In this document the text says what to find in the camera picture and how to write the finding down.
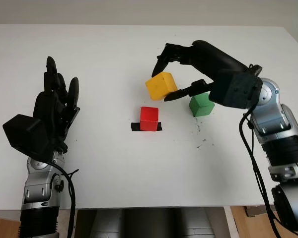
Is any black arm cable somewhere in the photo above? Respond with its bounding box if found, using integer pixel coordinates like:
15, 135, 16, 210
47, 161, 79, 238
239, 109, 281, 238

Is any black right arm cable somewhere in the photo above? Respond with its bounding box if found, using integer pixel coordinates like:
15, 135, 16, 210
239, 109, 281, 238

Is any red block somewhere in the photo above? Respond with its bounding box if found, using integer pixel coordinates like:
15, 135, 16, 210
140, 106, 159, 132

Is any green block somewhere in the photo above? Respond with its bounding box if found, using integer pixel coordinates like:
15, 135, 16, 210
189, 93, 216, 118

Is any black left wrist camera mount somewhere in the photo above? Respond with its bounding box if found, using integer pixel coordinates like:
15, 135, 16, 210
2, 114, 53, 162

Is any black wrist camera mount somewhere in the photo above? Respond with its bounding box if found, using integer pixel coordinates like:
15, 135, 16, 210
2, 114, 53, 162
209, 69, 262, 110

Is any grey robot body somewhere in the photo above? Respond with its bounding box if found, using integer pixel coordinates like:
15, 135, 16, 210
75, 208, 225, 238

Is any yellow block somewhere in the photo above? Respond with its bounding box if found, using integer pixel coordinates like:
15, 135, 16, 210
145, 71, 178, 101

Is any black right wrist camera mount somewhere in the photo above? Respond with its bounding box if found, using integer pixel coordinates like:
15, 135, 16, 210
209, 69, 262, 110

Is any white table leg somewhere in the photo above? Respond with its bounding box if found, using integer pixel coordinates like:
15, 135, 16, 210
223, 207, 240, 238

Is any black tape strip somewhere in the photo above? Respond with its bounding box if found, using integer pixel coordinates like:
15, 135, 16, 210
131, 122, 163, 132

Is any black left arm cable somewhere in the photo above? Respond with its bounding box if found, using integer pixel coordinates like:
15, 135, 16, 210
47, 161, 79, 238

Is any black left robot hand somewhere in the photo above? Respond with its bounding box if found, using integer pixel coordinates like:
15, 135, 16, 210
33, 56, 80, 156

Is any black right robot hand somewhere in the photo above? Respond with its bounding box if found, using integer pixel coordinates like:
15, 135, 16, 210
151, 40, 249, 102

